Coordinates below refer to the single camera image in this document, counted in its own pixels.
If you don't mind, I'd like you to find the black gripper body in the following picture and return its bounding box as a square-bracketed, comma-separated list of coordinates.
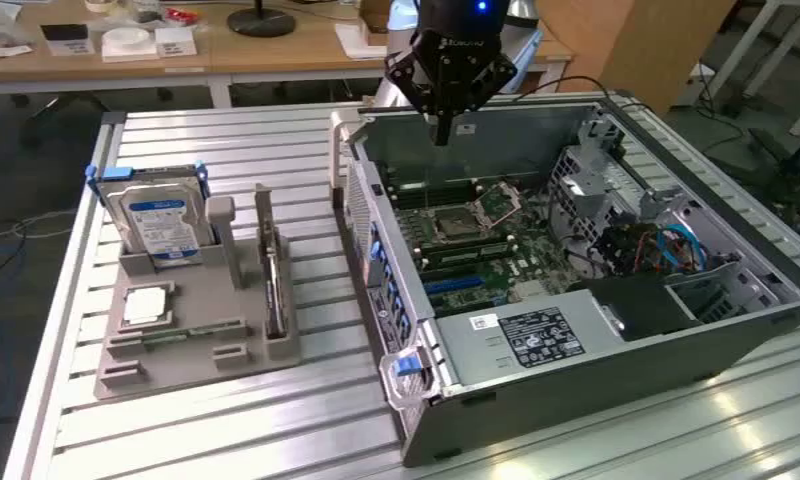
[410, 0, 512, 115]

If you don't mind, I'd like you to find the graphics card with metal bracket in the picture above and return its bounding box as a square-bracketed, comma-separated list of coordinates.
[251, 182, 294, 346]

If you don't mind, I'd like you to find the white folded carton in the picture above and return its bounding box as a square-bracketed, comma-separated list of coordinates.
[332, 22, 390, 60]

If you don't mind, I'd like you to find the cardboard box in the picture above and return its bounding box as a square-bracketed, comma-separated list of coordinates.
[359, 0, 394, 35]

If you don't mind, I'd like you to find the wooden cabinet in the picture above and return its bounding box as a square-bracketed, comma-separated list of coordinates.
[538, 0, 741, 117]

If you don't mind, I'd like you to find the black round lamp base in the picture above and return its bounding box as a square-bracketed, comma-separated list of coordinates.
[226, 0, 299, 39]

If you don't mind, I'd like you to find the black RAM slot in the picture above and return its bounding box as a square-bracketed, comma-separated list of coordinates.
[387, 177, 476, 196]
[394, 190, 479, 210]

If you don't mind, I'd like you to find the metal socket cover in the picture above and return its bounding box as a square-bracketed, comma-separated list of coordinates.
[471, 178, 530, 226]

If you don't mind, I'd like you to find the metal disk bay cage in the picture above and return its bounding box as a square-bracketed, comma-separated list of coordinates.
[544, 144, 646, 246]
[663, 257, 783, 326]

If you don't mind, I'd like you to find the CPU socket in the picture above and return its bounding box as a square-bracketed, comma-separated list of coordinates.
[431, 203, 486, 244]

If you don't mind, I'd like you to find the white box with label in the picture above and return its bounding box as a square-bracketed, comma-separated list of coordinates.
[152, 26, 198, 59]

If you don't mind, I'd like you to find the red packet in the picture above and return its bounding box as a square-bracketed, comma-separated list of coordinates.
[162, 4, 200, 27]

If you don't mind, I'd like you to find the dark RAM stick with label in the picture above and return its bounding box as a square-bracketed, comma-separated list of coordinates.
[416, 241, 516, 269]

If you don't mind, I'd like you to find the green motherboard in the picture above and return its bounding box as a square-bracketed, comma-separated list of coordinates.
[379, 167, 579, 321]

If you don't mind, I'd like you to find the white tape holder block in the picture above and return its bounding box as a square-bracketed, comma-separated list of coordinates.
[99, 27, 162, 64]

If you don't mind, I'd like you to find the blue expansion slot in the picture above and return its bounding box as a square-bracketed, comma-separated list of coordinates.
[423, 273, 487, 297]

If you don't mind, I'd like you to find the hard disk with blue rails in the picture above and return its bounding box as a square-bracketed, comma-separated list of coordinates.
[84, 162, 210, 262]

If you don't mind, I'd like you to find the black equipment stand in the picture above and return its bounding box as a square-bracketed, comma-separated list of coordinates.
[746, 124, 800, 221]

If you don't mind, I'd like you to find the white box with black lid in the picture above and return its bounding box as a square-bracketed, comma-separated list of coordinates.
[39, 23, 99, 57]

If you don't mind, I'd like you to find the black plastic air shroud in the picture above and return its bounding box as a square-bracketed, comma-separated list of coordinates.
[581, 273, 703, 344]

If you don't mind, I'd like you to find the silver power supply unit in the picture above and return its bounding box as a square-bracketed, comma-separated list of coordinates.
[431, 288, 627, 399]

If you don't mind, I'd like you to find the grey parts rack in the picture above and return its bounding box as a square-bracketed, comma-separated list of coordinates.
[92, 196, 307, 401]

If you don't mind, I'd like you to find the silver CPU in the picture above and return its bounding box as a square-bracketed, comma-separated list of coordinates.
[123, 288, 174, 326]

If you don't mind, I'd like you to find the open dark grey PC case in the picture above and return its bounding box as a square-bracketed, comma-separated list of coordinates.
[330, 92, 800, 469]

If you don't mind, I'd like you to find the green RAM stick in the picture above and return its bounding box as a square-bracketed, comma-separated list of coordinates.
[140, 323, 220, 345]

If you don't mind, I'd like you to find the black cable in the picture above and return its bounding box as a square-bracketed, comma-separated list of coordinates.
[516, 74, 619, 97]

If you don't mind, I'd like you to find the white table frame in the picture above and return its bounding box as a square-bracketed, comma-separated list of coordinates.
[703, 0, 800, 137]

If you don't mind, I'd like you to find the black wire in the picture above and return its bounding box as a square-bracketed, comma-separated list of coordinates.
[566, 222, 642, 281]

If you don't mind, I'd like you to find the red wire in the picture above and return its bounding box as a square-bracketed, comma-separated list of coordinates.
[637, 227, 666, 274]

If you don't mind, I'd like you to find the blue wire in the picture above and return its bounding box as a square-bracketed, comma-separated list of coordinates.
[659, 223, 710, 274]

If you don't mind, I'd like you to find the white floor cable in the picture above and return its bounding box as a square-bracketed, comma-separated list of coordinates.
[0, 209, 76, 239]

